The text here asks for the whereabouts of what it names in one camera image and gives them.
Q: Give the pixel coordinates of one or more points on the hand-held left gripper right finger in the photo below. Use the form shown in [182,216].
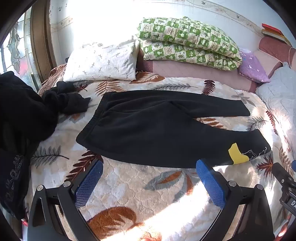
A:
[211,183]

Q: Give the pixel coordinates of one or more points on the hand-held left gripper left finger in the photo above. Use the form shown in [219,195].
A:
[89,183]

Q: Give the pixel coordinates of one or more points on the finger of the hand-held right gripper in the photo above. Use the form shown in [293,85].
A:
[281,173]

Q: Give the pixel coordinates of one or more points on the black pants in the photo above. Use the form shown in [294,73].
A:
[150,129]

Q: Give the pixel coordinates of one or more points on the leaf-print plush blanket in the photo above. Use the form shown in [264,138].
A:
[143,192]

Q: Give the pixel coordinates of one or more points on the light grey quilt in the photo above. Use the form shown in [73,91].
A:
[281,97]

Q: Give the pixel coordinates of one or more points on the small black garment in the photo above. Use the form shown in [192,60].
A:
[67,99]

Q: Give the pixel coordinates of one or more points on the pile of black clothes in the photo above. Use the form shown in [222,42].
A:
[20,120]

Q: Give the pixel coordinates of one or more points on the purple pillow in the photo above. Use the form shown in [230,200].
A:
[253,66]

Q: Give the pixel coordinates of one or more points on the brown quilted cloth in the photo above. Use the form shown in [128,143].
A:
[54,73]

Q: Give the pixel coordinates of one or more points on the white leaf-print pillow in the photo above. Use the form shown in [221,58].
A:
[101,62]

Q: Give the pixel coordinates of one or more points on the pink padded headboard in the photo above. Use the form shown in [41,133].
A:
[276,49]

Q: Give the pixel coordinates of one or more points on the stack of books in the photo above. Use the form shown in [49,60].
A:
[275,32]

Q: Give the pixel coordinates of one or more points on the green checked quilt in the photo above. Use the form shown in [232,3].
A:
[189,41]

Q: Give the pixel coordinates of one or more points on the stained glass window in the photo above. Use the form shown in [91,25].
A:
[16,53]

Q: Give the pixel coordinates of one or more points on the wooden glass-panel door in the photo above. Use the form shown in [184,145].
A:
[41,39]

